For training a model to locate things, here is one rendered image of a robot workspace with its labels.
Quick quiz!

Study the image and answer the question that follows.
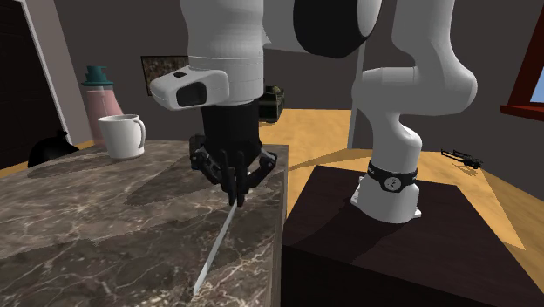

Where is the pink bottle with teal cap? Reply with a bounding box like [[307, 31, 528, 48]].
[[80, 65, 125, 144]]

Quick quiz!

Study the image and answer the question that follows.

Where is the red framed window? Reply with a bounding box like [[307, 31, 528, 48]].
[[500, 3, 544, 124]]

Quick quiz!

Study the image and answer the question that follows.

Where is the dark door with pale frame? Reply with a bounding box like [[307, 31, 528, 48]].
[[0, 0, 92, 172]]

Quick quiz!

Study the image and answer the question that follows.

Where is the black thin frame object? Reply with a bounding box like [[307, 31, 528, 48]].
[[439, 147, 485, 171]]

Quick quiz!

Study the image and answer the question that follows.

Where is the black round pot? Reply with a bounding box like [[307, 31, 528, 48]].
[[26, 128, 81, 169]]

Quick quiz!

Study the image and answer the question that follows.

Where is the white mug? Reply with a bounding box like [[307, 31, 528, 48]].
[[97, 113, 147, 160]]

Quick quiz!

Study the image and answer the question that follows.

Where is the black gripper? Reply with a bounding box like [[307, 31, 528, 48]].
[[188, 98, 280, 209]]

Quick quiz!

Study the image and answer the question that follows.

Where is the silver knife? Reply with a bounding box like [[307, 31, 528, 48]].
[[193, 199, 239, 297]]

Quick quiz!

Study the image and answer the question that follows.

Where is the dark robot stand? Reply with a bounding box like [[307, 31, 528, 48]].
[[281, 164, 544, 307]]

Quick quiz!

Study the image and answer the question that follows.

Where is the dark crate with plant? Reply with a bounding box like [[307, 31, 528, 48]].
[[257, 85, 286, 124]]

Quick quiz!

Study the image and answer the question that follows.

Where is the dark wall picture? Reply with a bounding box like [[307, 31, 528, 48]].
[[140, 55, 191, 97]]

